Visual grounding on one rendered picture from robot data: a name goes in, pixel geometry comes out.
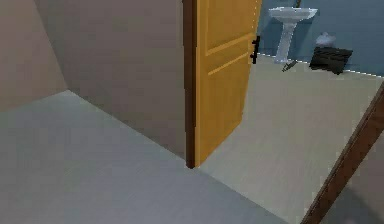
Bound white pedestal sink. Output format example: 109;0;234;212
268;6;319;64

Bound brown wooden door frame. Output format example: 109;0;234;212
182;0;198;170

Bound black door handle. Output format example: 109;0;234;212
249;35;261;65

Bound yellow wooden room door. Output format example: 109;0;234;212
195;0;263;168

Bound white bin bag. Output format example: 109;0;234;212
315;31;337;48

